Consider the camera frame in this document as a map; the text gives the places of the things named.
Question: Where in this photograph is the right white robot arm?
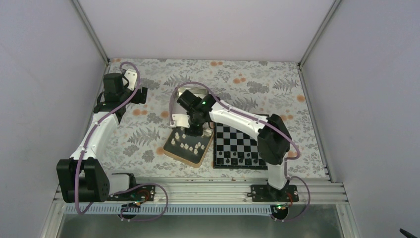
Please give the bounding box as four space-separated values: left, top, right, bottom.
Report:
176 90 292 202

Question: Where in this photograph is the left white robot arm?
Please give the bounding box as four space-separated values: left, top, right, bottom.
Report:
56 70 148 203

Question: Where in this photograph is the gold tin box with pieces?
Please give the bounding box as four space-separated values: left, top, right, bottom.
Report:
163 126 213 168

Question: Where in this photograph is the black white chess board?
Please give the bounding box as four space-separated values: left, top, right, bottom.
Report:
213 122 267 170

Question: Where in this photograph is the floral patterned table mat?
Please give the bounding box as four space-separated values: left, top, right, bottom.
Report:
99 59 326 185

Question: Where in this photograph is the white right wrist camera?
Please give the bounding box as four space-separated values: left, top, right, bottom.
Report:
170 114 190 128

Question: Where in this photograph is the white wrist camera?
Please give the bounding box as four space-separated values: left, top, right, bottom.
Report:
122 69 138 91
170 114 190 128

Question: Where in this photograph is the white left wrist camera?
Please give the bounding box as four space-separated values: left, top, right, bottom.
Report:
122 69 138 91

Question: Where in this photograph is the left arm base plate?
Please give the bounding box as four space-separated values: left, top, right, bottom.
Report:
107 185 156 202

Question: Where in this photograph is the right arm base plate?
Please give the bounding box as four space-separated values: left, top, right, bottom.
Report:
247 183 300 202

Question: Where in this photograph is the left aluminium corner post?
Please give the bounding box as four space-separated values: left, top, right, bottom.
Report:
71 0 109 65

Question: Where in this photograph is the aluminium corner post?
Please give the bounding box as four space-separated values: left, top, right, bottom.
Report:
298 0 342 68
71 0 109 65

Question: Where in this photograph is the aluminium front rail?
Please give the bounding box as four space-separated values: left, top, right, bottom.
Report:
52 182 349 206

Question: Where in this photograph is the right aluminium corner post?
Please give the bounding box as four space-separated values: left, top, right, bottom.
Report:
298 0 342 68

